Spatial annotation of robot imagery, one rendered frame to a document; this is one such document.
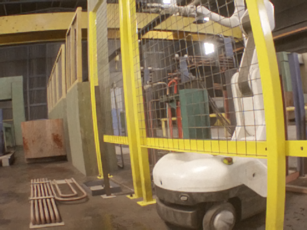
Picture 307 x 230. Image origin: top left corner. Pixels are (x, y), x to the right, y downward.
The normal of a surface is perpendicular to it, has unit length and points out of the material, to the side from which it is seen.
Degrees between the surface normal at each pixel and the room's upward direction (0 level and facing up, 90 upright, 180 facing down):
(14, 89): 90
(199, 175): 59
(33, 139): 90
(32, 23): 90
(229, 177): 89
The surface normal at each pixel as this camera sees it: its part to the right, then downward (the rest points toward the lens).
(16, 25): 0.43, -0.04
